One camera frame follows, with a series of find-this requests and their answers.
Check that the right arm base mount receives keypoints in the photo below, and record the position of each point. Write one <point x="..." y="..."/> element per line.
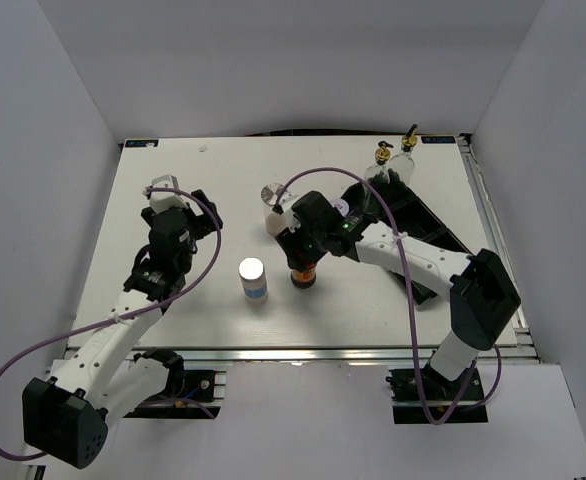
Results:
<point x="439" y="394"/>

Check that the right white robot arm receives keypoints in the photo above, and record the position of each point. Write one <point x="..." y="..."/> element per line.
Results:
<point x="478" y="289"/>

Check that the aluminium table frame rail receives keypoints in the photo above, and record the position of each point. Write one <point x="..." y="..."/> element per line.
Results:
<point x="352" y="312"/>

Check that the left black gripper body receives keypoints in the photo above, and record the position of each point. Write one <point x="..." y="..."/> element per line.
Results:
<point x="198" y="226"/>

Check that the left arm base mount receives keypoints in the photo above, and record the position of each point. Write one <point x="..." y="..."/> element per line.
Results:
<point x="190" y="392"/>

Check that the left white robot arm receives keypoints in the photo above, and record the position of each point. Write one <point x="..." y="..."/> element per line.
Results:
<point x="69" y="415"/>

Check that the red-lid dark sauce jar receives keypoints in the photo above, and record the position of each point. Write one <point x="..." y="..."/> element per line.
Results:
<point x="303" y="279"/>

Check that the black plastic organizer tray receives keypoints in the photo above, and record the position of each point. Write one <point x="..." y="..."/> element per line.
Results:
<point x="412" y="216"/>

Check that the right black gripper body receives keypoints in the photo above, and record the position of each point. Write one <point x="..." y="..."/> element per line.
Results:
<point x="307" y="243"/>

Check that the blue-label silver-lid shaker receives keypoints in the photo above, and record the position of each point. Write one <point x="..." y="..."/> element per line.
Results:
<point x="253" y="280"/>

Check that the blue table logo sticker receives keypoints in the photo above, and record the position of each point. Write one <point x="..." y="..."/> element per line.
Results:
<point x="141" y="143"/>

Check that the small white-lid sauce jar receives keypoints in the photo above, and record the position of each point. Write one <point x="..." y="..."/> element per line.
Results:
<point x="343" y="205"/>

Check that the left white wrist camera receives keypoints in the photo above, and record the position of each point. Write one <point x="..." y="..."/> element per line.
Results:
<point x="162" y="194"/>

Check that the clear silver-lid spice jar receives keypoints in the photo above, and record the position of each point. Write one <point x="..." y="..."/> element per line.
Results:
<point x="269" y="195"/>

